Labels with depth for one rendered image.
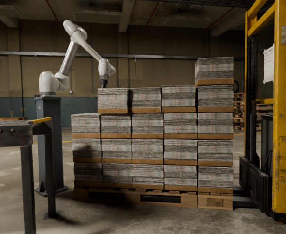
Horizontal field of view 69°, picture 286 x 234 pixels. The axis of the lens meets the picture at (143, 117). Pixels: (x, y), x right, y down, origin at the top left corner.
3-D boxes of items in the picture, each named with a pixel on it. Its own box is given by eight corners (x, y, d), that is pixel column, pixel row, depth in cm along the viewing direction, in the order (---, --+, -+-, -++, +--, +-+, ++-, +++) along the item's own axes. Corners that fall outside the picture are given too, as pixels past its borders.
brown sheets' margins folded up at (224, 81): (194, 177, 219) (193, 84, 214) (223, 178, 215) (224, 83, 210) (197, 191, 182) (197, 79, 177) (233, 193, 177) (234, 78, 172)
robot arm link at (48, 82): (35, 92, 217) (35, 70, 216) (47, 93, 235) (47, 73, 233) (49, 91, 213) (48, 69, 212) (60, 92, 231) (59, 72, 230)
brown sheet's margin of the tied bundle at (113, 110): (104, 112, 206) (103, 108, 206) (132, 112, 200) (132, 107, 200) (97, 113, 191) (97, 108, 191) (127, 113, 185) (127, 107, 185)
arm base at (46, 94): (31, 98, 220) (31, 92, 220) (52, 98, 236) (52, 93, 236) (38, 97, 207) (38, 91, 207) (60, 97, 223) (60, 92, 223)
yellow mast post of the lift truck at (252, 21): (243, 178, 229) (244, 13, 220) (252, 178, 227) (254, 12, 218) (246, 180, 220) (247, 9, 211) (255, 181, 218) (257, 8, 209)
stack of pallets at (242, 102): (255, 126, 830) (255, 93, 823) (275, 129, 738) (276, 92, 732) (225, 128, 797) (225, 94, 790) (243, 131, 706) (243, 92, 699)
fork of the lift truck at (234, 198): (137, 195, 204) (137, 191, 203) (253, 202, 186) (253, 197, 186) (135, 199, 194) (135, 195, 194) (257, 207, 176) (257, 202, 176)
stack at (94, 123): (89, 185, 240) (87, 112, 236) (194, 190, 220) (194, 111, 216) (73, 200, 202) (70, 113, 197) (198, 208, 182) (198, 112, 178)
